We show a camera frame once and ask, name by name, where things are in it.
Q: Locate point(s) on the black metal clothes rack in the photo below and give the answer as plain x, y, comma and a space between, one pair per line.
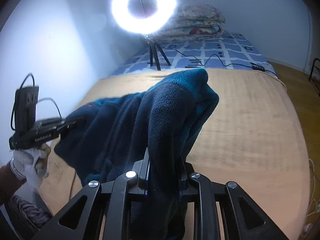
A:
312, 67

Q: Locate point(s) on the teal plaid fleece jacket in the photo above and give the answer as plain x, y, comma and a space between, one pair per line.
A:
155, 120

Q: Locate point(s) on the stack of folded floral quilts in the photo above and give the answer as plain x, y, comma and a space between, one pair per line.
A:
197, 17

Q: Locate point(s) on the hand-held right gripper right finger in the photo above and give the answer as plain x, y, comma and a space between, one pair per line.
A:
185, 177

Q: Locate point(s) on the blue checked bed sheet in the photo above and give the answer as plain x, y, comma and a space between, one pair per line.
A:
225, 52

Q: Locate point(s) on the beige blanket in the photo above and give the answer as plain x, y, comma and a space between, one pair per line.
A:
250, 130

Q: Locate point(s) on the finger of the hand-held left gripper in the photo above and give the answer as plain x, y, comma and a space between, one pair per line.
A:
72, 125

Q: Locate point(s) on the person's left hand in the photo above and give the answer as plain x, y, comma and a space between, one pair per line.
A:
30, 160

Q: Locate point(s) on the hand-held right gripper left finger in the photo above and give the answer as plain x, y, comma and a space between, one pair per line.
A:
143, 175

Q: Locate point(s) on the person's left forearm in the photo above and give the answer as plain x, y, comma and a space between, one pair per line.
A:
10, 180

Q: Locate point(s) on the black light tripod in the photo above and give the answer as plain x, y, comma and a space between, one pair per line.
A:
152, 55

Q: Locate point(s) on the person's striped clothing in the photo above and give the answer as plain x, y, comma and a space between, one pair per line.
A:
27, 212

